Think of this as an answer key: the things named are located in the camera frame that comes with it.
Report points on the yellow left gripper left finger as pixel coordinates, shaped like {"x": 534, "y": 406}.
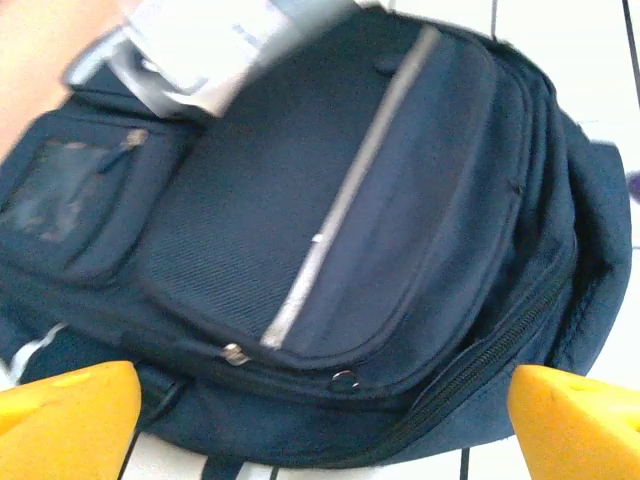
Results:
{"x": 65, "y": 420}

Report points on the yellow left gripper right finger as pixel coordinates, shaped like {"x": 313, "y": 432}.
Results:
{"x": 580, "y": 425}

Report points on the navy blue backpack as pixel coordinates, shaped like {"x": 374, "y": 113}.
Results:
{"x": 300, "y": 225}

